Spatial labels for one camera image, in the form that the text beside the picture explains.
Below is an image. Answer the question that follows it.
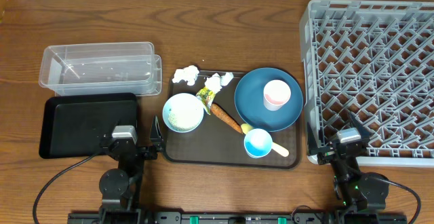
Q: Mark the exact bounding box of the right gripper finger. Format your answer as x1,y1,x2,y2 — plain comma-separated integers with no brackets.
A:
307,123,319,155
347,111,370,139

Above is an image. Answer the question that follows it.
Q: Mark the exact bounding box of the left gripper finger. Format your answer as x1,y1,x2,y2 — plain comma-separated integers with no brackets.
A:
102,120,120,139
150,115,163,149

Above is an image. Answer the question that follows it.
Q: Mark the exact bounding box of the light blue cup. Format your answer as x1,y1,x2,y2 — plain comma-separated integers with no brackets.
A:
243,128,273,159

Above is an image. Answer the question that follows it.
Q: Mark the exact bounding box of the pink white cup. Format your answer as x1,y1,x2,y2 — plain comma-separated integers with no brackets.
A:
263,79,292,111

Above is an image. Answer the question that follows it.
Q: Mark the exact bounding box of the dark blue plate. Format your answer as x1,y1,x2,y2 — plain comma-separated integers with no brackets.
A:
234,67,304,132

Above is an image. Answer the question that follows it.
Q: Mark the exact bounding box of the white tissue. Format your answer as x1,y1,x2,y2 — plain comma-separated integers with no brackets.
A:
172,65,199,86
205,73,234,93

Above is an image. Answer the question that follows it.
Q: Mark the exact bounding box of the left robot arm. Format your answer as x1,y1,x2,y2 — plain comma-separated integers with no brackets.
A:
96,117,163,224

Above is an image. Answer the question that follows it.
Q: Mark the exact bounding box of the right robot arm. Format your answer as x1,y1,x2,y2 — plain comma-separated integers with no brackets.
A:
307,113,389,223

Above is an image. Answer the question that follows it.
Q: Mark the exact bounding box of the grey dishwasher rack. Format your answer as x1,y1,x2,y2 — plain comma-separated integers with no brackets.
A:
300,0,433,168

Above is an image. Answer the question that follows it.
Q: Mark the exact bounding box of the light blue rice bowl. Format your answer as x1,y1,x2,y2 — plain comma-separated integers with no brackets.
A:
162,93,204,133

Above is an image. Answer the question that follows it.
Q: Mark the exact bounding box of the black plastic bin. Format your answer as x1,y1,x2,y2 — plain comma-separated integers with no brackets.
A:
39,93,138,159

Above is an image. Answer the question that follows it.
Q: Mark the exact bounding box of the brown serving tray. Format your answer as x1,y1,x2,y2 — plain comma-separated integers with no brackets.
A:
165,72,302,170

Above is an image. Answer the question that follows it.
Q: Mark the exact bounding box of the yellow green snack wrapper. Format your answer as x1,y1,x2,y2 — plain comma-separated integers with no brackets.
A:
196,87,216,115

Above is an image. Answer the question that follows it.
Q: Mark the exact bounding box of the orange carrot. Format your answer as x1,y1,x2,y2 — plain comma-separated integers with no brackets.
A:
211,103,243,134

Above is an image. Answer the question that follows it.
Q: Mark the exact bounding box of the clear plastic bin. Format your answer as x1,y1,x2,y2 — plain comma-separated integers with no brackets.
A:
39,42,162,96

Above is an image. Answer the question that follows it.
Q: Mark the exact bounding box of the cream plastic spoon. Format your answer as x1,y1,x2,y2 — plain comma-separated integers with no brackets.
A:
241,124,289,157

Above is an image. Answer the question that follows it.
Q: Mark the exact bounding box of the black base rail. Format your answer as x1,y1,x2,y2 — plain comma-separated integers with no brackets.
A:
67,212,407,224

